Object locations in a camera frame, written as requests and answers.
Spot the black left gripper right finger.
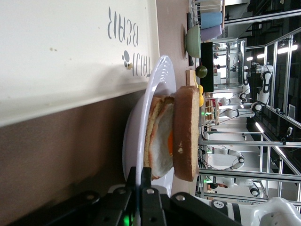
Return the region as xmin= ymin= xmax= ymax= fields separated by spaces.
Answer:
xmin=141 ymin=167 xmax=240 ymax=226

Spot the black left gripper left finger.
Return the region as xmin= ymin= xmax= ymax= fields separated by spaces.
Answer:
xmin=7 ymin=166 xmax=137 ymax=226

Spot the fried egg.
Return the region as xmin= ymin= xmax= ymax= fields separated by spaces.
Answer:
xmin=150 ymin=102 xmax=174 ymax=177

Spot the plain brown bread slice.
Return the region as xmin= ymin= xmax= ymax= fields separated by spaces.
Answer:
xmin=173 ymin=86 xmax=200 ymax=182

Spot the white round plate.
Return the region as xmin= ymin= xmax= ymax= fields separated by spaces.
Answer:
xmin=122 ymin=55 xmax=177 ymax=198

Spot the brown table mat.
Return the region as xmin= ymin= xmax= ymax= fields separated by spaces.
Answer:
xmin=0 ymin=0 xmax=200 ymax=226

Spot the wooden cutting board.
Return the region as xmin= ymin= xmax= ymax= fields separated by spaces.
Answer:
xmin=185 ymin=70 xmax=197 ymax=87

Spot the dark green avocado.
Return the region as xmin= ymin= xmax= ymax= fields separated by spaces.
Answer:
xmin=195 ymin=65 xmax=208 ymax=79

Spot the black panel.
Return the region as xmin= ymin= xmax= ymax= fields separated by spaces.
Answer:
xmin=201 ymin=41 xmax=214 ymax=92

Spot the cream bear print tray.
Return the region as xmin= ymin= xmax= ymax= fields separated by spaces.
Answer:
xmin=0 ymin=0 xmax=160 ymax=128

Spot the light green bowl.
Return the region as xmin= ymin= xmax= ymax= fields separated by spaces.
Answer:
xmin=185 ymin=24 xmax=202 ymax=59

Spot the lavender cup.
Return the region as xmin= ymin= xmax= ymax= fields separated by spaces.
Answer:
xmin=200 ymin=25 xmax=223 ymax=41

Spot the light blue cup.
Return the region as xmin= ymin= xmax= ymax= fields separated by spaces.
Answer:
xmin=200 ymin=11 xmax=223 ymax=30

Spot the aluminium frame enclosure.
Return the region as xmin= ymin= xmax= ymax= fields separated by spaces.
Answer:
xmin=199 ymin=0 xmax=301 ymax=203

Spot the metal wire basket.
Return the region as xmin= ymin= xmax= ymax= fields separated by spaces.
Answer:
xmin=189 ymin=0 xmax=223 ymax=26

